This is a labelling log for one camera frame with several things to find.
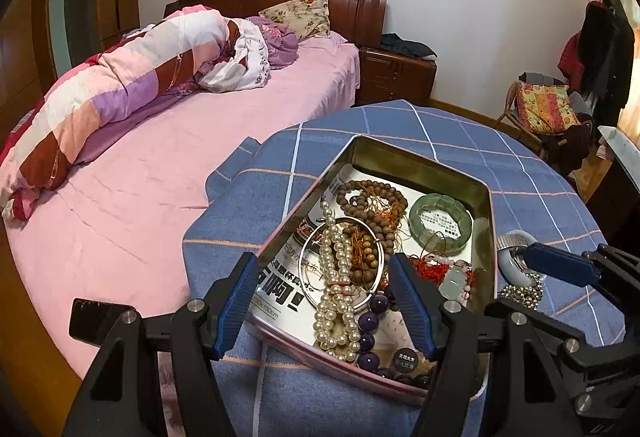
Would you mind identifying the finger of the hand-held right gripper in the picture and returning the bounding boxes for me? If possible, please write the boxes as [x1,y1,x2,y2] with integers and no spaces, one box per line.
[487,297,596,368]
[520,242,640,290]

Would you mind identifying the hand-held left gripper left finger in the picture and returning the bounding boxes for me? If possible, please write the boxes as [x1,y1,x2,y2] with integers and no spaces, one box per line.
[60,252,261,437]

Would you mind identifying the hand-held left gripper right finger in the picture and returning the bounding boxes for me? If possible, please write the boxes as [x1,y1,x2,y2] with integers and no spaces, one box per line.
[389,253,586,437]

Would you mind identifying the purple bead bracelet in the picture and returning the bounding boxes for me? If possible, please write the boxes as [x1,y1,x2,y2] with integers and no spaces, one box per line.
[356,291,437,389]

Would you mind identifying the jade pendant red cord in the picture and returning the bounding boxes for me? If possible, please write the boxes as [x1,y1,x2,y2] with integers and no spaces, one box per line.
[409,252,477,304]

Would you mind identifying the rectangular metal tin box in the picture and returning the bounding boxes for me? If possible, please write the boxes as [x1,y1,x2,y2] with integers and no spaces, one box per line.
[249,134,499,407]

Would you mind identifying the green jade bracelet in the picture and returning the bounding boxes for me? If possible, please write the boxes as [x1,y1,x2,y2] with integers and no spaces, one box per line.
[408,194,474,251]

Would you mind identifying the white pearl necklace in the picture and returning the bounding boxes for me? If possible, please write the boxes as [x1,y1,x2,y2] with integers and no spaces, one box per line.
[311,200,364,364]

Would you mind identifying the silver bangle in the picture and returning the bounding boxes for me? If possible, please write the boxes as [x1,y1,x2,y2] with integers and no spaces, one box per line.
[301,217,389,309]

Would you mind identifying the dark wooden bead necklace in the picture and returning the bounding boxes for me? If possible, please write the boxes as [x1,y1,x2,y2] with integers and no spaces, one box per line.
[335,179,409,249]

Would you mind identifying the printed paper liner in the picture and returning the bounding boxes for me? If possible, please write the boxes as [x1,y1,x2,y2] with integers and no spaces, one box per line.
[250,162,475,370]

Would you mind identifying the dark clothes pile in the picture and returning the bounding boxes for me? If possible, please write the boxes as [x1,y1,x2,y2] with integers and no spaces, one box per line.
[542,122,594,174]

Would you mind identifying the desk with patterned cover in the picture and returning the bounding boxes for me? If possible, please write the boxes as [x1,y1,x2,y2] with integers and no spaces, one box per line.
[582,124,640,248]

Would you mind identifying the bed with pink sheet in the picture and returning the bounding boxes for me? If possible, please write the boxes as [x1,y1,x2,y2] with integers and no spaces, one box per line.
[0,33,362,380]

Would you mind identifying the orange striped curtain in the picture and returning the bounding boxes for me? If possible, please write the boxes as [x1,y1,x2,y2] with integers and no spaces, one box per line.
[599,0,640,154]

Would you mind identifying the patchwork cushion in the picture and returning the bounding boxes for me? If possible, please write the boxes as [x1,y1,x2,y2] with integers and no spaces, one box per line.
[515,82,584,136]

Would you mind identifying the rattan chair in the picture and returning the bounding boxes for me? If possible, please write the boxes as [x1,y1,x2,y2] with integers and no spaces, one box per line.
[495,78,548,149]

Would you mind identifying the blue checked tablecloth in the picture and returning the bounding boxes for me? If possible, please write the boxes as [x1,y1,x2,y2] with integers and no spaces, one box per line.
[182,100,626,437]

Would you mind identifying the red hanging garment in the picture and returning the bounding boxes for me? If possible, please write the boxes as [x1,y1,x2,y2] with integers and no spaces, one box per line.
[557,1,601,89]

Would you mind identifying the black hanging coat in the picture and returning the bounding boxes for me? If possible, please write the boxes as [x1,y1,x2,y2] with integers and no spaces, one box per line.
[577,0,637,112]

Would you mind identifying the wooden nightstand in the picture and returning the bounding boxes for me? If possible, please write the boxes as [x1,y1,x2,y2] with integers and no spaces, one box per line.
[357,46,438,108]

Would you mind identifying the pink patchwork quilt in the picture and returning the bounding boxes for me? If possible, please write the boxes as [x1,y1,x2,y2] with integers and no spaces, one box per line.
[0,4,273,221]

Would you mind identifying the dark folded clothes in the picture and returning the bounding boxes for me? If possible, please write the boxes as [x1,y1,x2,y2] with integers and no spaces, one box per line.
[380,33,439,59]

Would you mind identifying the purple cloth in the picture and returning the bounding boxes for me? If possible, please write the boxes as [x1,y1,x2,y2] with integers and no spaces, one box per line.
[245,16,301,69]

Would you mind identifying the floral pillow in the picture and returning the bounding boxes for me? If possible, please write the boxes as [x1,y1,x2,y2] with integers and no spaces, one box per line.
[258,0,332,41]

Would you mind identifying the wooden wardrobe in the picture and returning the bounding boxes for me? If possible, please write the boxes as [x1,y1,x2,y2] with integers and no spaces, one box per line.
[0,0,147,140]

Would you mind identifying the silver bead bracelet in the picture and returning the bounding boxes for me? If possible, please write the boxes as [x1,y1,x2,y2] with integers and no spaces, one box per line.
[499,283,547,304]

